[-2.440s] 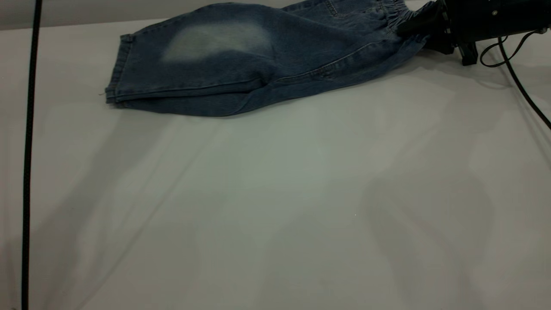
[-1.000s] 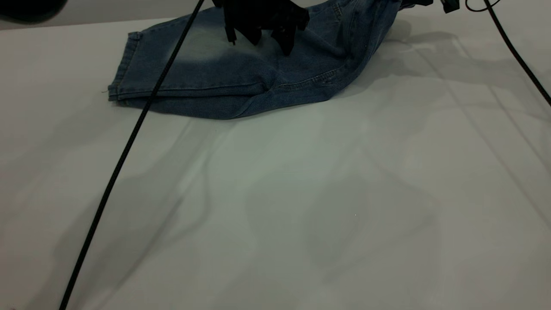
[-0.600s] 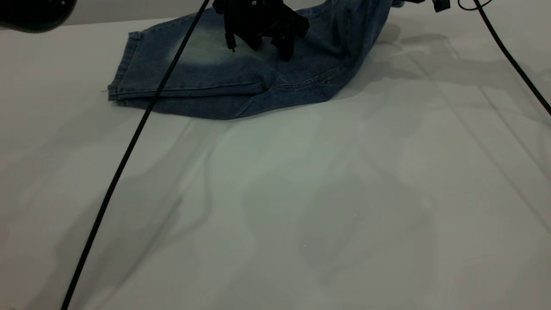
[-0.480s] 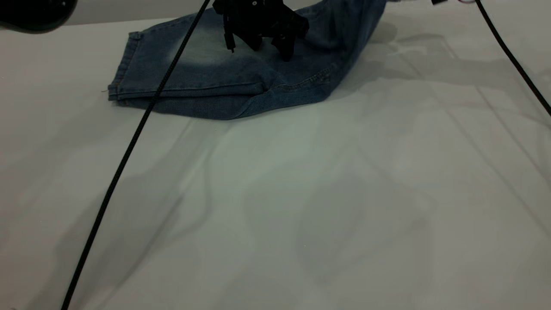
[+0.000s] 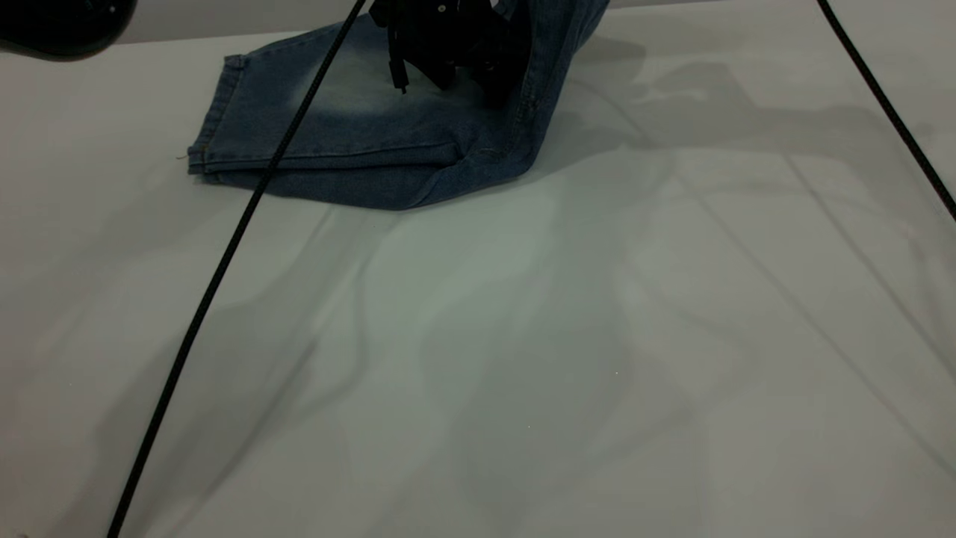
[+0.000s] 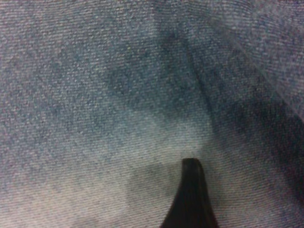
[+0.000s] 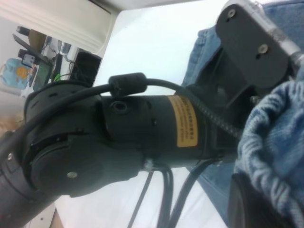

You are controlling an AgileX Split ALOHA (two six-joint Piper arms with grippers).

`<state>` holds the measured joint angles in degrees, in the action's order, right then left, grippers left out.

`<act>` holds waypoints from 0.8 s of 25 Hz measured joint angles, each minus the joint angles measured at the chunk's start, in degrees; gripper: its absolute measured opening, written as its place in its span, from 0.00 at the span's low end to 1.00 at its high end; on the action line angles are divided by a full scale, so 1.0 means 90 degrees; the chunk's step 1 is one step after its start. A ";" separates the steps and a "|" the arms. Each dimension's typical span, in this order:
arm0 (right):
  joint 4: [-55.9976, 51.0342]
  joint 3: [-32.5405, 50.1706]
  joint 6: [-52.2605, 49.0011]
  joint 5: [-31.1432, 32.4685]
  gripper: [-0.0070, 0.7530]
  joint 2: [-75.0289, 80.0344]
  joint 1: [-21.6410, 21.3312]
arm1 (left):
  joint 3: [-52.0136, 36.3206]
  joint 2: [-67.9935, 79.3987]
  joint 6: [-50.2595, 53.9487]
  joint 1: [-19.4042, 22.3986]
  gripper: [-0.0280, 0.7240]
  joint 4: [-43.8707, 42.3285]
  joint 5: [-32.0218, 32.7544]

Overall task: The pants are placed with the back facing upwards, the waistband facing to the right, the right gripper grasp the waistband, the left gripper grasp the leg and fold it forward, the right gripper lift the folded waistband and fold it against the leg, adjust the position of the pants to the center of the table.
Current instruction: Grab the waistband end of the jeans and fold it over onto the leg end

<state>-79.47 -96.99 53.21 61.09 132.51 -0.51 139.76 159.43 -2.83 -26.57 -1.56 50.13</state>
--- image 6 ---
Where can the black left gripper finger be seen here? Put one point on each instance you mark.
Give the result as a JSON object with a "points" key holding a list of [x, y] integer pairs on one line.
{"points": [[191, 202]]}

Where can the blue denim shorts basketball print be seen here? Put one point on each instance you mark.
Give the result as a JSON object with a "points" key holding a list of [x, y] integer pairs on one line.
{"points": [[107, 83]]}

